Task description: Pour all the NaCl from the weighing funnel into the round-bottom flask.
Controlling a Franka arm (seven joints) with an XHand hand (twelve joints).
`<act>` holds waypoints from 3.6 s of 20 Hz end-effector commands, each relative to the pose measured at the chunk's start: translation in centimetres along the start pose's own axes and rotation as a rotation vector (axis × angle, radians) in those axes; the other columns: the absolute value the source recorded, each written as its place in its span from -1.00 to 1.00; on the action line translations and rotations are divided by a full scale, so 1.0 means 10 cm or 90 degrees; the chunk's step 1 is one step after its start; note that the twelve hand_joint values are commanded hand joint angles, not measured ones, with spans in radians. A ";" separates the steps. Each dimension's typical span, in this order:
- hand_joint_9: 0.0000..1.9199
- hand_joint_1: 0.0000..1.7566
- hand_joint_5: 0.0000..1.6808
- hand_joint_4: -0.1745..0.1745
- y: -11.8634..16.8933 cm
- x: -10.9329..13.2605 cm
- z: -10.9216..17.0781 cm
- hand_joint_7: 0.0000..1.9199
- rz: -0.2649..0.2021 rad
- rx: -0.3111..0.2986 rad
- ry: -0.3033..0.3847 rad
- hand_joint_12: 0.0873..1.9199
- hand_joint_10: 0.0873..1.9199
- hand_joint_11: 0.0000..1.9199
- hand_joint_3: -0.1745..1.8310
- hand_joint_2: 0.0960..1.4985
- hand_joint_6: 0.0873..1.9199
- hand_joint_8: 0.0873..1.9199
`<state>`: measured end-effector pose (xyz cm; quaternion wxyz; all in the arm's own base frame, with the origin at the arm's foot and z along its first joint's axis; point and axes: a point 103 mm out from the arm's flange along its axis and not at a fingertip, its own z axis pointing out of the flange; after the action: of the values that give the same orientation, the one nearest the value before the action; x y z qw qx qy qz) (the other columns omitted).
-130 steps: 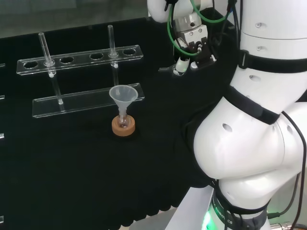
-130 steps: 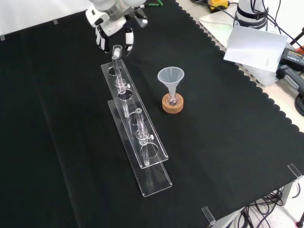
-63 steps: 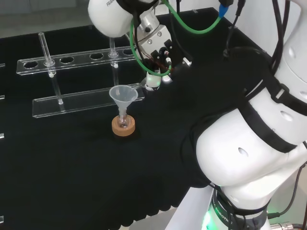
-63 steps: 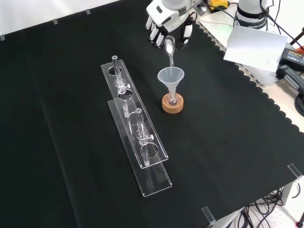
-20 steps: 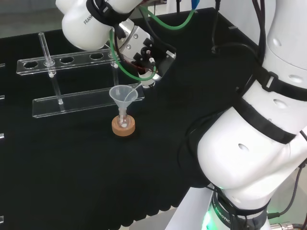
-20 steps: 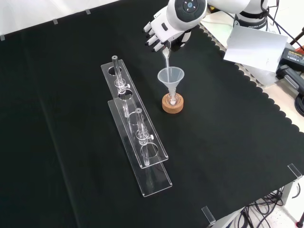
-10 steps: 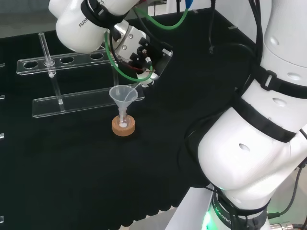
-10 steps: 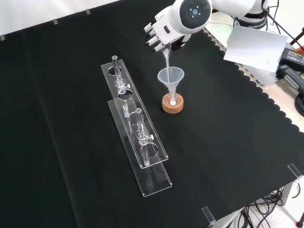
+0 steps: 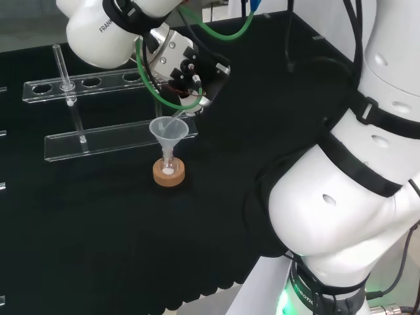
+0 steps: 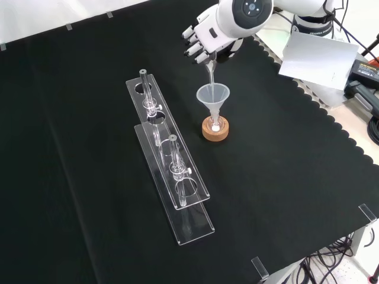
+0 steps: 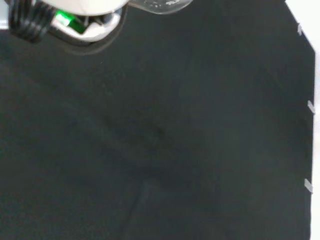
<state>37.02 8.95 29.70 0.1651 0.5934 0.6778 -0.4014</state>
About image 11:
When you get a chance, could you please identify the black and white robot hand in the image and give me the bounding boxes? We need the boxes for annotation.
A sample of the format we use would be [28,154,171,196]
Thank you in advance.
[7,0,131,48]

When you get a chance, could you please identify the black bench cloth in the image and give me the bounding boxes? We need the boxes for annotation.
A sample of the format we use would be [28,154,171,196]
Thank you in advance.
[0,0,318,240]

